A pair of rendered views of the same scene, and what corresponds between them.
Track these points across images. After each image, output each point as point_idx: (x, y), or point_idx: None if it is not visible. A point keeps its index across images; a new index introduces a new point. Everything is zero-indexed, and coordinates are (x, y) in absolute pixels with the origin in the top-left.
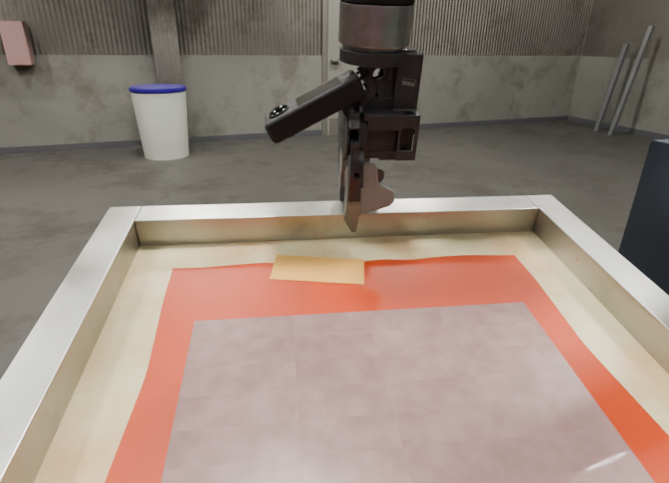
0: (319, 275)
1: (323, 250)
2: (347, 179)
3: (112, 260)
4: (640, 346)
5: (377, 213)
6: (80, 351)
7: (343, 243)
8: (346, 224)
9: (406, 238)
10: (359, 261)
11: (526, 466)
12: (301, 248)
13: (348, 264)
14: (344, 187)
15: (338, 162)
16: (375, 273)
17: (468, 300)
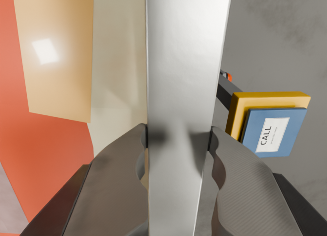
0: (37, 49)
1: (113, 65)
2: (75, 211)
3: None
4: None
5: (148, 180)
6: None
7: (135, 103)
8: (139, 123)
9: (145, 183)
10: (84, 117)
11: None
12: (119, 23)
13: (75, 100)
14: (214, 160)
15: (283, 195)
16: (58, 131)
17: (26, 201)
